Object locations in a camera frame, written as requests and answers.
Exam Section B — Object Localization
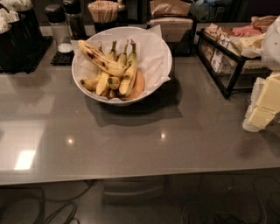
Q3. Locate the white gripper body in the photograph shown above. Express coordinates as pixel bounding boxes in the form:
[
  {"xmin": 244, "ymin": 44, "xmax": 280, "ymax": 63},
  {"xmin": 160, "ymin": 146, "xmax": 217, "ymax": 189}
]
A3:
[{"xmin": 242, "ymin": 77, "xmax": 265, "ymax": 132}]

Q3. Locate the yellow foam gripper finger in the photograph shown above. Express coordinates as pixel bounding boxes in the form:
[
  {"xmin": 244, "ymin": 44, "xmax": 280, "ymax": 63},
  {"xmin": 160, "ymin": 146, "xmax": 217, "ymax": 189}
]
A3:
[{"xmin": 248, "ymin": 73, "xmax": 280, "ymax": 129}]

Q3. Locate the long spotted top banana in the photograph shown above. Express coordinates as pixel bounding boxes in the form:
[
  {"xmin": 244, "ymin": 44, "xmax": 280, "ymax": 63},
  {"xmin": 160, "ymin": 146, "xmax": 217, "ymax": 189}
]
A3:
[{"xmin": 78, "ymin": 40, "xmax": 132, "ymax": 77}]

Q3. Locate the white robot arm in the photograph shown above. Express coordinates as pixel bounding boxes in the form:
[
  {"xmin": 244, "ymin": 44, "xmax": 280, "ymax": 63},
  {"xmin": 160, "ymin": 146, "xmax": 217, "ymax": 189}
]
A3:
[{"xmin": 242, "ymin": 16, "xmax": 280, "ymax": 132}]

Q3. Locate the orange fruit in bowl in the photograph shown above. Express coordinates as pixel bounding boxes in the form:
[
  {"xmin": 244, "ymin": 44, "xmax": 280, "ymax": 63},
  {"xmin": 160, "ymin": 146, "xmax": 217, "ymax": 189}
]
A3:
[{"xmin": 124, "ymin": 70, "xmax": 145, "ymax": 101}]

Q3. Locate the yellow banana right upright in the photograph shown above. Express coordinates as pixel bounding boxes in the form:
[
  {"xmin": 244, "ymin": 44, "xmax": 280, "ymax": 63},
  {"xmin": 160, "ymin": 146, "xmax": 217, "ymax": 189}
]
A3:
[{"xmin": 119, "ymin": 39, "xmax": 137, "ymax": 96}]

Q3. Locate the short banana with dark tip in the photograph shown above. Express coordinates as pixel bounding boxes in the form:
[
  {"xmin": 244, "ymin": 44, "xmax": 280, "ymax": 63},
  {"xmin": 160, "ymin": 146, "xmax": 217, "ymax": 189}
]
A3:
[{"xmin": 108, "ymin": 76, "xmax": 121, "ymax": 90}]

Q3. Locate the white bowl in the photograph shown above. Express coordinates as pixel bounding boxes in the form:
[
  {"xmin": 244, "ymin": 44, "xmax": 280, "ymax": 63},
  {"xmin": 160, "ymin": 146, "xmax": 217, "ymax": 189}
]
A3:
[{"xmin": 72, "ymin": 25, "xmax": 172, "ymax": 106}]

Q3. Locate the yellow banana centre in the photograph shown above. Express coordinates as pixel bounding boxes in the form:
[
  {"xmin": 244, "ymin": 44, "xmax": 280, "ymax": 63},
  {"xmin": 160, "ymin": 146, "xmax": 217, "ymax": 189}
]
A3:
[{"xmin": 95, "ymin": 41, "xmax": 116, "ymax": 96}]

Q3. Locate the small banana lower left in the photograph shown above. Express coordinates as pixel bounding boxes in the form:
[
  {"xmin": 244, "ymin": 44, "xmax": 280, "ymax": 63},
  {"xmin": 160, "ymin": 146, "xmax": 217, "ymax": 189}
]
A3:
[{"xmin": 80, "ymin": 71, "xmax": 102, "ymax": 91}]

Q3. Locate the cup of wooden stirrers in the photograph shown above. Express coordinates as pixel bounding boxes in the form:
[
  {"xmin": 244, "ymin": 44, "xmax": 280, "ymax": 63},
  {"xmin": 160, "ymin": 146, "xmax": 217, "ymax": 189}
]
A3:
[{"xmin": 87, "ymin": 0, "xmax": 118, "ymax": 33}]

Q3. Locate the small black mat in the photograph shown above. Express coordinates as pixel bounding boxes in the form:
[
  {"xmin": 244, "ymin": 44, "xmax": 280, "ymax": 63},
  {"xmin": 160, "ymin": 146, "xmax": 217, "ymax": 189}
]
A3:
[{"xmin": 51, "ymin": 52, "xmax": 74, "ymax": 66}]

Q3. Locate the dark glass shaker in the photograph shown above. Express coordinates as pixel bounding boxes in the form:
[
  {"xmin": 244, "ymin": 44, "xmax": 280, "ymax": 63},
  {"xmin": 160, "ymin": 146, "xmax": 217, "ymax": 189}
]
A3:
[{"xmin": 63, "ymin": 0, "xmax": 87, "ymax": 39}]

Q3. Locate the black rubber mat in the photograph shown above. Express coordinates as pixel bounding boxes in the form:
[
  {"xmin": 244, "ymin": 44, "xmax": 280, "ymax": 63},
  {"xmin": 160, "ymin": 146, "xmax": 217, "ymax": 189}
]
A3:
[{"xmin": 0, "ymin": 36, "xmax": 53, "ymax": 74}]

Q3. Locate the glass sugar shaker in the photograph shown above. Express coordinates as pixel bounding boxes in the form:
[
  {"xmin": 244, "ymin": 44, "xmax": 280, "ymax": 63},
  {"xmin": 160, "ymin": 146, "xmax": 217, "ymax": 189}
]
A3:
[{"xmin": 45, "ymin": 4, "xmax": 73, "ymax": 53}]

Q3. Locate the black container left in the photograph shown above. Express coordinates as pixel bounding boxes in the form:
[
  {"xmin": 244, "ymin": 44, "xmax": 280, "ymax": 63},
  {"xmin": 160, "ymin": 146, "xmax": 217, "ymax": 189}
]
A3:
[{"xmin": 0, "ymin": 9, "xmax": 43, "ymax": 72}]

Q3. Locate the black wire condiment rack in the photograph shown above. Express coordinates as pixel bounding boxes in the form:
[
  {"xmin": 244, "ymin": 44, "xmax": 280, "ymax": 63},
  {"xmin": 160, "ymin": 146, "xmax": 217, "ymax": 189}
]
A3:
[{"xmin": 195, "ymin": 29, "xmax": 271, "ymax": 98}]

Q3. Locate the floor cable right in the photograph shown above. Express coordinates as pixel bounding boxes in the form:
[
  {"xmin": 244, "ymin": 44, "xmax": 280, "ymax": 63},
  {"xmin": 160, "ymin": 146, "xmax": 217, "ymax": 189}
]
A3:
[{"xmin": 180, "ymin": 174, "xmax": 280, "ymax": 224}]

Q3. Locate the floor cable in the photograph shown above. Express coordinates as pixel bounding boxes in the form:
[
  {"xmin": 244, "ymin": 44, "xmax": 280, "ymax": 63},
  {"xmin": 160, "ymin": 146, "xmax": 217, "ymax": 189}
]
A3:
[
  {"xmin": 180, "ymin": 174, "xmax": 280, "ymax": 224},
  {"xmin": 0, "ymin": 179, "xmax": 97, "ymax": 224}
]

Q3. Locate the floor cable left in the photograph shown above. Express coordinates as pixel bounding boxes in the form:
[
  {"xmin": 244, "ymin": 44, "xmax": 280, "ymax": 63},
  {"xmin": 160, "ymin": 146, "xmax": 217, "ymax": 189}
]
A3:
[{"xmin": 0, "ymin": 179, "xmax": 97, "ymax": 224}]

